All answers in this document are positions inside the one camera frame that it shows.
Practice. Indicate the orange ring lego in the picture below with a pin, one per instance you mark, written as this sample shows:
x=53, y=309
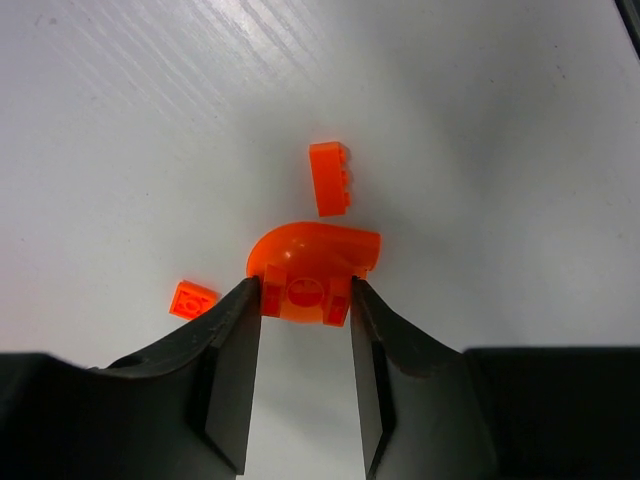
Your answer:
x=305, y=270

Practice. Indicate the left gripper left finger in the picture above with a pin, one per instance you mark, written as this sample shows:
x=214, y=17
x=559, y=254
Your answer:
x=179, y=408

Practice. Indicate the small orange lego piece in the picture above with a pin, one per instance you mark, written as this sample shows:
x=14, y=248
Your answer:
x=191, y=300

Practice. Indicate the orange small long lego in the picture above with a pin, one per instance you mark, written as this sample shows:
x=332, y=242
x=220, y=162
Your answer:
x=328, y=163

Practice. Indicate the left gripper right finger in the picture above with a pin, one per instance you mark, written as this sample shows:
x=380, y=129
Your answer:
x=428, y=411

